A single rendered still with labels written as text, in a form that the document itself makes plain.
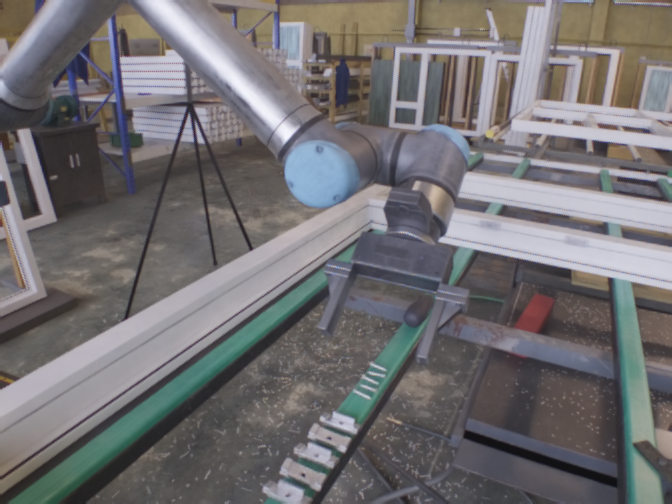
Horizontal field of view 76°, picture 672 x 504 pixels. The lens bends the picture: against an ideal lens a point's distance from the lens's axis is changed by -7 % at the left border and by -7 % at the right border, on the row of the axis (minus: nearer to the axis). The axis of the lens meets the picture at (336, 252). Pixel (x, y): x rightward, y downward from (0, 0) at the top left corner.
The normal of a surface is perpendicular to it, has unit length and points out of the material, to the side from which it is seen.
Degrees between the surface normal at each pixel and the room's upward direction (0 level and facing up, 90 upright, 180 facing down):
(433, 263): 37
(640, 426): 0
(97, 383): 90
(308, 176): 93
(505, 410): 0
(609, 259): 90
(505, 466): 0
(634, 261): 90
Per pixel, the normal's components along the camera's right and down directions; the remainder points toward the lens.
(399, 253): -0.25, -0.53
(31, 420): 0.88, 0.20
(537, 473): 0.02, -0.92
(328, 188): -0.32, 0.42
